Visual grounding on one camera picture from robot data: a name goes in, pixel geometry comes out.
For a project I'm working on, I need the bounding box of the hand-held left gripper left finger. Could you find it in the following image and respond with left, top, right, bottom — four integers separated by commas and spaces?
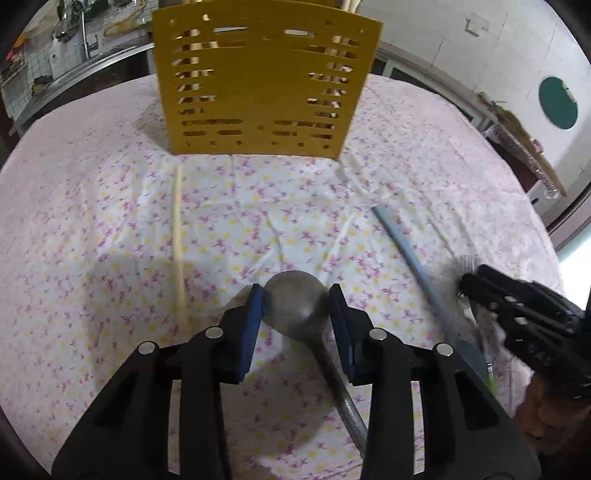
50, 284, 265, 480

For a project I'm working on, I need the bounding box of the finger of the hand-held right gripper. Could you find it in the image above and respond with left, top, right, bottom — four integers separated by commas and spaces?
461, 274, 578, 370
475, 264, 585, 319

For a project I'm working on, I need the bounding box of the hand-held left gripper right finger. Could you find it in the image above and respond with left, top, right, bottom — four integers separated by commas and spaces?
328, 283, 542, 480

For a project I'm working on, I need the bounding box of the metal spoon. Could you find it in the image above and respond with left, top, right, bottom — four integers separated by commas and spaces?
263, 270, 370, 460

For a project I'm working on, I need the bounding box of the green handled metal fork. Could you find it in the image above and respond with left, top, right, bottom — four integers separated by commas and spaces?
455, 255, 498, 395

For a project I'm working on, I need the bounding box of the wooden chopstick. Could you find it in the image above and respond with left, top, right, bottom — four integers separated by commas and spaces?
173, 165, 195, 333

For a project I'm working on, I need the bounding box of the yellow slotted utensil holder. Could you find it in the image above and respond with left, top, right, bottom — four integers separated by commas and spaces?
151, 0, 385, 161

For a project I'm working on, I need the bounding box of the person's right hand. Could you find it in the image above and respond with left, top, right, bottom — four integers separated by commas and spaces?
513, 376, 591, 457

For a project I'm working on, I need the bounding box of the brown side cabinet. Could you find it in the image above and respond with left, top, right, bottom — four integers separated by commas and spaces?
485, 124, 564, 217

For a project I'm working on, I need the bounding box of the floral tablecloth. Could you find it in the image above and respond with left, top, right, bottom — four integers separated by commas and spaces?
0, 74, 566, 480

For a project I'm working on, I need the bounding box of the green round cutting board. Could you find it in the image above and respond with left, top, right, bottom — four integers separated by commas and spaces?
538, 76, 579, 130

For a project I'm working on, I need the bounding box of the stainless steel sink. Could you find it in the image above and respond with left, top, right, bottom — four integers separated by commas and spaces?
9, 41, 155, 134

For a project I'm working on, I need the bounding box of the metal faucet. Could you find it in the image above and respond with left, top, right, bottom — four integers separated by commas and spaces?
69, 0, 100, 61

